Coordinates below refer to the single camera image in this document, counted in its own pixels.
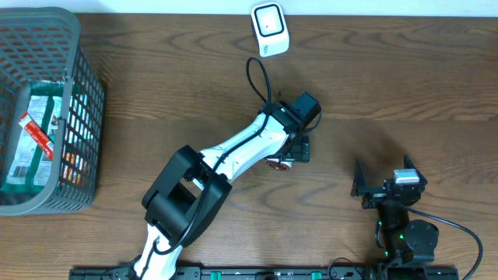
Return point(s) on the green white snack bag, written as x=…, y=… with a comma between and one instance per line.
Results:
x=31, y=168

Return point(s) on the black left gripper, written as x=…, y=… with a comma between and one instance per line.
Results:
x=302, y=151

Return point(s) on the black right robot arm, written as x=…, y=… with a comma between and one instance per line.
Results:
x=406, y=241

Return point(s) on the black mounting rail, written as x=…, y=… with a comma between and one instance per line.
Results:
x=336, y=272

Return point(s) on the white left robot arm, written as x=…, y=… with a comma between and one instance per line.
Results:
x=190, y=190

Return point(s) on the green lid spice jar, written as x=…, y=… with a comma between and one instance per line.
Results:
x=279, y=165

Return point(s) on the white barcode scanner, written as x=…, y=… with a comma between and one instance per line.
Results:
x=270, y=29

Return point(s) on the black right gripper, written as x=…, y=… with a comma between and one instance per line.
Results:
x=375, y=196

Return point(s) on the red white snack stick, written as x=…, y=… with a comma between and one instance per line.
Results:
x=37, y=134

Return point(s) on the grey plastic basket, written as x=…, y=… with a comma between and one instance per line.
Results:
x=42, y=45

